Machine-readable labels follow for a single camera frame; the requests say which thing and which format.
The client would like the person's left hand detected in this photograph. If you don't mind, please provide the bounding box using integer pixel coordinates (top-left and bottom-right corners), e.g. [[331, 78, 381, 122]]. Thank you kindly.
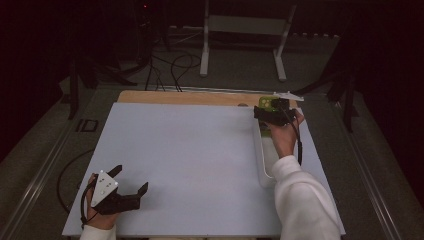
[[85, 173, 118, 231]]

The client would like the metal floor rail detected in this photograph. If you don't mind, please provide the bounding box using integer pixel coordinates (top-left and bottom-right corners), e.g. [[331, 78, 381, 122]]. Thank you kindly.
[[333, 99, 404, 240], [0, 89, 98, 240], [146, 84, 291, 95]]

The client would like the black rectangular floor bracket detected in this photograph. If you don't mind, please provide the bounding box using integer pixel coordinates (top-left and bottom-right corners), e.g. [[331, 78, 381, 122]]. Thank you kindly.
[[75, 118, 99, 133]]

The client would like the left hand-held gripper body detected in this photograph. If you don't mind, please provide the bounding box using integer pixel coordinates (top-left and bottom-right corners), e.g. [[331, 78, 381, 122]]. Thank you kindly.
[[89, 170, 142, 216]]

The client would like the white rectangular storage box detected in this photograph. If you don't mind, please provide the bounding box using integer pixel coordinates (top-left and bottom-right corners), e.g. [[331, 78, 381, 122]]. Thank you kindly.
[[253, 107, 290, 189]]

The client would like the black tripod stand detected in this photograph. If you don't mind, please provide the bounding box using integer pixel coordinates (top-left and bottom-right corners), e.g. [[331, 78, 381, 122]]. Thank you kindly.
[[289, 66, 359, 134], [66, 56, 138, 121]]

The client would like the person's right hand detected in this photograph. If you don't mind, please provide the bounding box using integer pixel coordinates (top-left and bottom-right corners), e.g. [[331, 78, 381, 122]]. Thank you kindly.
[[264, 109, 305, 160]]

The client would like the grey metal stand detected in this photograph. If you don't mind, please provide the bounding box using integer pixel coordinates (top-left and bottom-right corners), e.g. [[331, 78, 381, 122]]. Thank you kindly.
[[199, 0, 298, 83]]

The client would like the left hand-held gripper cable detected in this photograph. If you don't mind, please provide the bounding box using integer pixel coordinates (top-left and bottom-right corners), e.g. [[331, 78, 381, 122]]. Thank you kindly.
[[79, 174, 101, 229]]

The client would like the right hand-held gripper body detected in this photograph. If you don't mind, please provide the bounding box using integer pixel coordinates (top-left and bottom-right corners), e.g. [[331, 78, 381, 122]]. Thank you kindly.
[[264, 91, 305, 128]]

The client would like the hand-held gripper cable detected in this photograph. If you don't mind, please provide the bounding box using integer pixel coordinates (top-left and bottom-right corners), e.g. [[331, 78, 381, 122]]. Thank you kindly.
[[281, 106, 304, 167], [79, 174, 101, 229]]

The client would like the light blue table mat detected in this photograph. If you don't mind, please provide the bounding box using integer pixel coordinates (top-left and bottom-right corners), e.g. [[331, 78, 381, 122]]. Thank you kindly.
[[61, 101, 347, 238]]

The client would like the white power strip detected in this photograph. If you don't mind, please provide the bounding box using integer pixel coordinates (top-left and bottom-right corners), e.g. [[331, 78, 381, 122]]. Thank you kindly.
[[168, 25, 205, 34]]

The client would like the long dark power strip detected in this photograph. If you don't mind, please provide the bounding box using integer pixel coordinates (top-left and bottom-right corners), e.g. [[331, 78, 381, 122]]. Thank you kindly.
[[292, 32, 340, 38]]

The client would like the right hand-held gripper cable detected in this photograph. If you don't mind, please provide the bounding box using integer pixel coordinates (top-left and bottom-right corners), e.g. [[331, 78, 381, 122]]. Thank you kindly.
[[281, 106, 304, 167]]

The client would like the black floor cable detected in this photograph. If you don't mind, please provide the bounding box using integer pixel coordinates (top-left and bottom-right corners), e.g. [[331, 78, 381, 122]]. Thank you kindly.
[[170, 53, 202, 93], [145, 56, 166, 92], [57, 148, 96, 214]]

